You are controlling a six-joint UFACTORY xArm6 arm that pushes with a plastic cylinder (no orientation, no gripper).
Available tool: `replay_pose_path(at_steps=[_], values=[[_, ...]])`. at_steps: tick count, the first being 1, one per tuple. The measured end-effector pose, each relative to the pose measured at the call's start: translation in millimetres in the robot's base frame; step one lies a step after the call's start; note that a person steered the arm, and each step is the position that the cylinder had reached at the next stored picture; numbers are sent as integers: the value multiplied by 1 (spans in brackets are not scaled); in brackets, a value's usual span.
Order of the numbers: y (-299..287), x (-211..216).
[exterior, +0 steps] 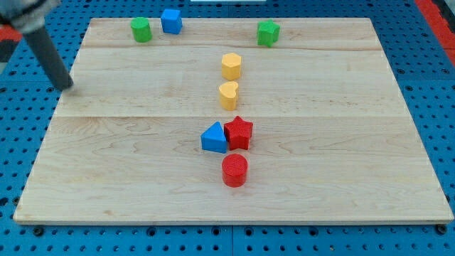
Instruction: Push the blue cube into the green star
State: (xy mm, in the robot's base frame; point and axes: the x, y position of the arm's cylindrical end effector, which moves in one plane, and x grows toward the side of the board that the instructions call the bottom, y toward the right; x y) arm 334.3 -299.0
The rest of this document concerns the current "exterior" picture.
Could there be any red star block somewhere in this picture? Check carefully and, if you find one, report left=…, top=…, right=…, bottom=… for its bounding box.
left=223, top=116, right=253, bottom=150

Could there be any green star block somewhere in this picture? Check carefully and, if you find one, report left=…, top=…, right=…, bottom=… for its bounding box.
left=257, top=20, right=281, bottom=48

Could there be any blue cube block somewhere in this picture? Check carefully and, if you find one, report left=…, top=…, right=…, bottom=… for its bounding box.
left=160, top=9, right=183, bottom=35

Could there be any blue triangle block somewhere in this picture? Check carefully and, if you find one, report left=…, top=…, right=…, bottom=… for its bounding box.
left=200, top=122, right=228, bottom=154

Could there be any yellow heart block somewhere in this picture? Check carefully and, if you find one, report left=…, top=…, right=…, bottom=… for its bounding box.
left=218, top=81, right=239, bottom=111

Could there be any red cylinder block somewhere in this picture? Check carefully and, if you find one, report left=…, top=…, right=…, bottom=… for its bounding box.
left=221, top=154, right=249, bottom=188

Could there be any yellow hexagon block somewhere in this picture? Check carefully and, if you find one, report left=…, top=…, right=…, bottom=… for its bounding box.
left=221, top=53, right=242, bottom=80

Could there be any light wooden board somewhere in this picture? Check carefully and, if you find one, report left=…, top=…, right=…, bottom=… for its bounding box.
left=14, top=18, right=454, bottom=225

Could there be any green cylinder block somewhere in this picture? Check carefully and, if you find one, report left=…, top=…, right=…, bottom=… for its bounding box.
left=130, top=17, right=152, bottom=43

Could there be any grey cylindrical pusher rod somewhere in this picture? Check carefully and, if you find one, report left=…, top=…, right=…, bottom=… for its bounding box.
left=23, top=26, right=73, bottom=91

